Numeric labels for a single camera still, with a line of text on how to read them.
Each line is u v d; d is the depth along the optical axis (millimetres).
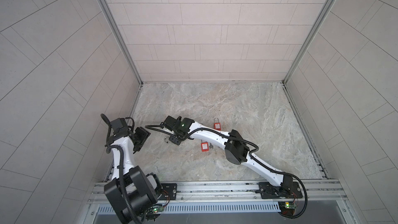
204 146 843
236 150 587
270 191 708
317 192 714
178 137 667
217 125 922
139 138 682
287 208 678
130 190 1441
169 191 696
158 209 643
